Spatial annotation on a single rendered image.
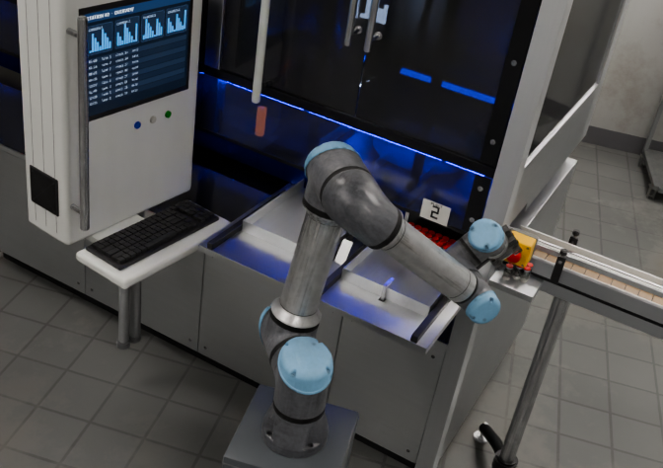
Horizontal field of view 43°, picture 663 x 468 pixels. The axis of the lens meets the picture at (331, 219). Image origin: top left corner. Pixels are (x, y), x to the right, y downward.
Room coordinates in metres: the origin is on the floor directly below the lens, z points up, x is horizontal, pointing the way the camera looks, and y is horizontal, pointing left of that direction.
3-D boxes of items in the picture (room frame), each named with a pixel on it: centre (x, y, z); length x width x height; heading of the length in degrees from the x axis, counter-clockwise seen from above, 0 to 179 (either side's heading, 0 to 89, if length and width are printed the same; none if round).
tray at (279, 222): (2.13, 0.06, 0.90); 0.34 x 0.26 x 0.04; 155
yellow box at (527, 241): (1.99, -0.53, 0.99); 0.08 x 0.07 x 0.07; 155
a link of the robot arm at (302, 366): (1.38, 0.01, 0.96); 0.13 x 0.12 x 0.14; 21
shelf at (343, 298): (2.00, -0.07, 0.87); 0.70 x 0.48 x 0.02; 65
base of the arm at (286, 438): (1.37, 0.00, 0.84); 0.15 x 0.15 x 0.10
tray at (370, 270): (1.97, -0.24, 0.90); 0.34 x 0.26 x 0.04; 155
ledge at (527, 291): (2.03, -0.56, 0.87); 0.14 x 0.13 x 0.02; 155
